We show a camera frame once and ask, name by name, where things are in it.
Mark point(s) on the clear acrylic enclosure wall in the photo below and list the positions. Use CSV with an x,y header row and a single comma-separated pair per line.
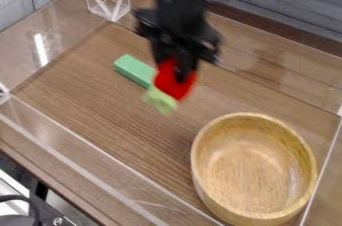
x,y
117,154

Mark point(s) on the green rectangular block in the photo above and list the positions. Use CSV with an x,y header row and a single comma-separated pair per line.
x,y
134,70

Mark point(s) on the black metal table frame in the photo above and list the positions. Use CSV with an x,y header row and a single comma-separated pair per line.
x,y
46,197

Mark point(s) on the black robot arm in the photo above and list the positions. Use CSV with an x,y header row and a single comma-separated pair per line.
x,y
176,28

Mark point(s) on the clear acrylic corner bracket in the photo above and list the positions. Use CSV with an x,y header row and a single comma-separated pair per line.
x,y
112,10

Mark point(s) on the wooden bowl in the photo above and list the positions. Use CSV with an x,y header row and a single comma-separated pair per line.
x,y
253,169

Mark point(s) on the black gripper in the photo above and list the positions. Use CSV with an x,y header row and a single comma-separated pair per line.
x,y
179,33

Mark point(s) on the red plush tomato green stem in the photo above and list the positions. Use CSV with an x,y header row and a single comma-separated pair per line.
x,y
165,91

